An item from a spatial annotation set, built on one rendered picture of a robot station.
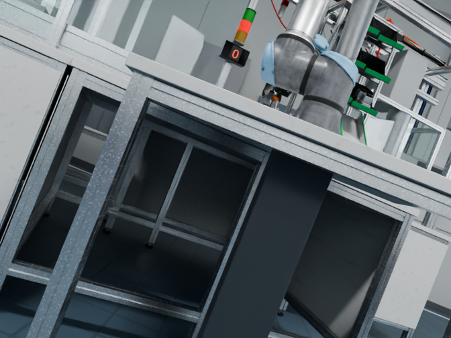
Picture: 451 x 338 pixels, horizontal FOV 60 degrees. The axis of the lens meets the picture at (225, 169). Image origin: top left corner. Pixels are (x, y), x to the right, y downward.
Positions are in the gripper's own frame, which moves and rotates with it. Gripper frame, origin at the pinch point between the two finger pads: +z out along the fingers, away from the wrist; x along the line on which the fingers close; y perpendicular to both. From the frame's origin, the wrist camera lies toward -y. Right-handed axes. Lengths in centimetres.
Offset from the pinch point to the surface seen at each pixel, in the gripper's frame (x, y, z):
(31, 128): -79, 53, 9
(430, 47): 310, -362, 97
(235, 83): 82, -275, 237
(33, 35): -88, 30, -5
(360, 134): 49.3, -0.3, -2.5
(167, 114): -41, 37, -3
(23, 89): -85, 45, 3
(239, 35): -20.2, -21.3, -4.6
